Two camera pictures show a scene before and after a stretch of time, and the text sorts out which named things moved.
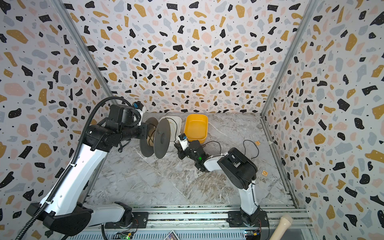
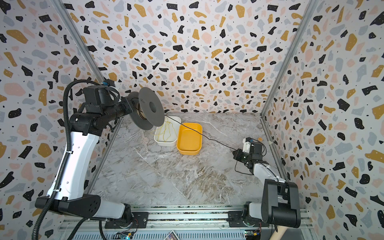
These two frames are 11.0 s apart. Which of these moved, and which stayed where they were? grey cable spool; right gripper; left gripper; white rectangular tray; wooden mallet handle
Moved: right gripper; left gripper; grey cable spool
Stayed: white rectangular tray; wooden mallet handle
